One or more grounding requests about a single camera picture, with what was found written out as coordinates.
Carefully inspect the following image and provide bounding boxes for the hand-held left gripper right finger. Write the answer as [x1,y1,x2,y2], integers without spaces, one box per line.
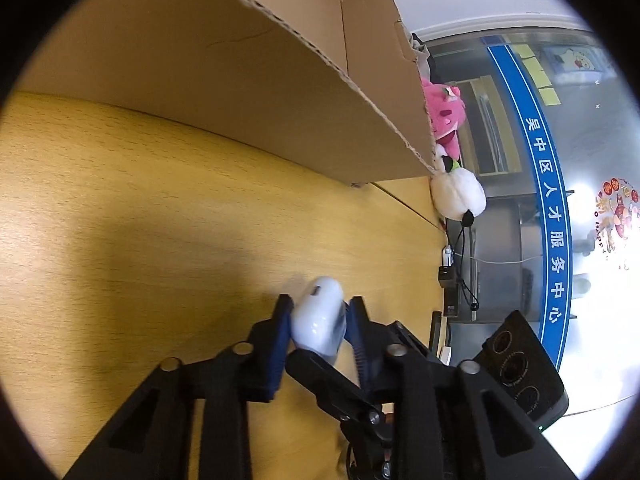
[347,296,578,480]

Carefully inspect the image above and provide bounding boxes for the wooden shelf unit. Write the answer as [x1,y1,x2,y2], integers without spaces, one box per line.
[457,76,523,177]

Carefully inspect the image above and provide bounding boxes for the brown cardboard box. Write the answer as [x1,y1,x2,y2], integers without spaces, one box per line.
[17,0,437,187]

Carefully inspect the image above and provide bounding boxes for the black cord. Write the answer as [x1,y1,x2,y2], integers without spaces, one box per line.
[456,212,481,321]

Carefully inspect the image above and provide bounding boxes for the white plush toy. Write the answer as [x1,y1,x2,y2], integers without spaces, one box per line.
[430,145,487,221]

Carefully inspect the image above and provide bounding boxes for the black power adapter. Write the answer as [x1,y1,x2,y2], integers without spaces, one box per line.
[438,266,459,317]

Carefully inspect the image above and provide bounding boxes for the red window sticker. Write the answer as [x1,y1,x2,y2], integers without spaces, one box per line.
[595,178,640,271]

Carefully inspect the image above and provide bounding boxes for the blue banner strip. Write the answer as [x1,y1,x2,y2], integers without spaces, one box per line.
[481,37,576,371]

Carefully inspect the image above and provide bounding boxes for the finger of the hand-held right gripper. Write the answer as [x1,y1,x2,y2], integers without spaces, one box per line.
[285,349,401,480]

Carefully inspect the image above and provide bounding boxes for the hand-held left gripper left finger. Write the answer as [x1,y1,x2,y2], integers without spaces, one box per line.
[62,294,296,480]

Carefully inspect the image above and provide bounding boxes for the grey cloth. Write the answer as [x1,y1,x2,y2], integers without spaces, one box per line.
[410,32,431,78]

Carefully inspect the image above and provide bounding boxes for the pink plush toy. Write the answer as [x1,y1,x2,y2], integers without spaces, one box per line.
[420,77,467,158]

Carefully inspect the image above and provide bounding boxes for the white earbud case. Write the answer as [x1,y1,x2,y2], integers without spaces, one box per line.
[290,276,348,363]

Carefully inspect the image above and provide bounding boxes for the cartoon poster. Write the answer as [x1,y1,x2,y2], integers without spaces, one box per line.
[542,45,613,81]

